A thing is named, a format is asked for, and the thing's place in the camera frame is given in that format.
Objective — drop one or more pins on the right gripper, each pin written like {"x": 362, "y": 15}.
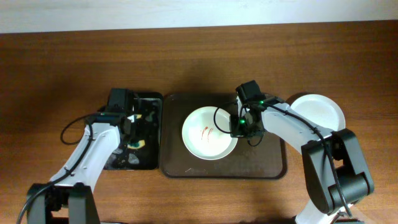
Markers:
{"x": 237, "y": 131}

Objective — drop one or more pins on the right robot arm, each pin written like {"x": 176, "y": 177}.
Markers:
{"x": 336, "y": 172}

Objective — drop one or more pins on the brown serving tray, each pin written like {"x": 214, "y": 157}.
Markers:
{"x": 267, "y": 161}

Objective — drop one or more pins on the small black tray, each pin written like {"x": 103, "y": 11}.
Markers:
{"x": 148, "y": 119}

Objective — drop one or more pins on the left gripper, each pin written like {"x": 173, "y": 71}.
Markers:
{"x": 137, "y": 125}

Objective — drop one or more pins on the white plate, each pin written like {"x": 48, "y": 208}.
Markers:
{"x": 321, "y": 110}
{"x": 205, "y": 133}

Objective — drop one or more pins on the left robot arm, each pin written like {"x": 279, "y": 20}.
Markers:
{"x": 68, "y": 196}

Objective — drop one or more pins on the green and yellow sponge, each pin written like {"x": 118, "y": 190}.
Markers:
{"x": 136, "y": 145}

